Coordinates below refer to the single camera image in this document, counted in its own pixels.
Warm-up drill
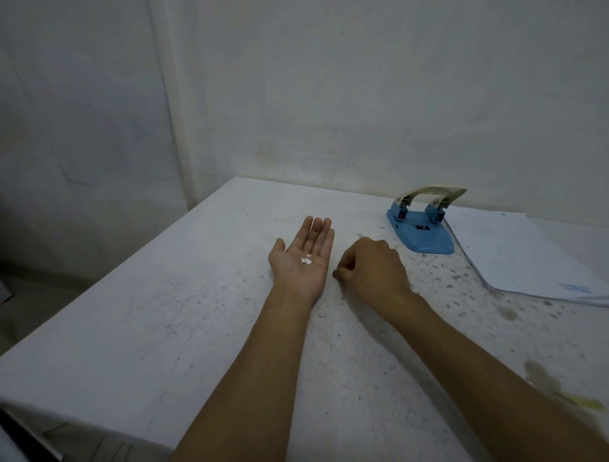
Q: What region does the stack of white paper sheets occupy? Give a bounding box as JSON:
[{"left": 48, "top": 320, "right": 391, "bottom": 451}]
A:
[{"left": 443, "top": 206, "right": 609, "bottom": 308}]

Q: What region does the blue hole punch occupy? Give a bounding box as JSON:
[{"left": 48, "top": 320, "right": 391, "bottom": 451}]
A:
[{"left": 386, "top": 185, "right": 467, "bottom": 255}]

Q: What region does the person's right forearm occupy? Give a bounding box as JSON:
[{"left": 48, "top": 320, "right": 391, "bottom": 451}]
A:
[{"left": 386, "top": 289, "right": 609, "bottom": 462}]

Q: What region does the person's left forearm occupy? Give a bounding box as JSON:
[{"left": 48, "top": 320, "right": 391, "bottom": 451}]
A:
[{"left": 169, "top": 285, "right": 314, "bottom": 462}]

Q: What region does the yellow paper scrap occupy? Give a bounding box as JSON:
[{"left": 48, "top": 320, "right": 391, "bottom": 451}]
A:
[{"left": 554, "top": 390, "right": 609, "bottom": 414}]

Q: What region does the person's right hand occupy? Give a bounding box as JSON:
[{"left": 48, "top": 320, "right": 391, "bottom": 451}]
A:
[{"left": 332, "top": 236, "right": 414, "bottom": 316}]

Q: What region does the person's left hand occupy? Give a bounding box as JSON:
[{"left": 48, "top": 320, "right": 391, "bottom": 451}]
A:
[{"left": 268, "top": 215, "right": 336, "bottom": 306}]

